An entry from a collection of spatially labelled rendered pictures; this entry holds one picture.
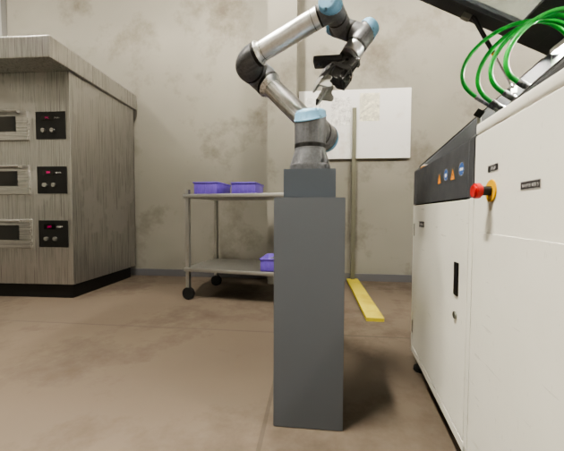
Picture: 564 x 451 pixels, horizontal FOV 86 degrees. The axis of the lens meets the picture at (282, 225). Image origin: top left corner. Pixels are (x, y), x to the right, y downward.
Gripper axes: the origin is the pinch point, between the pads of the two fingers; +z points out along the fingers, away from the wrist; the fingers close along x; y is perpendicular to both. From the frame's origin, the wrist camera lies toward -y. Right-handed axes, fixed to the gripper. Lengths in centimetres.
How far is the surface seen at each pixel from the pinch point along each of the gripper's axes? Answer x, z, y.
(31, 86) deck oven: 62, 69, -257
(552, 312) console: -40, 36, 80
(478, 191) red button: -26, 17, 63
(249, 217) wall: 216, 53, -94
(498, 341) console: -21, 42, 83
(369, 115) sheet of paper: 205, -112, -44
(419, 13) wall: 188, -227, -59
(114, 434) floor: -3, 138, 15
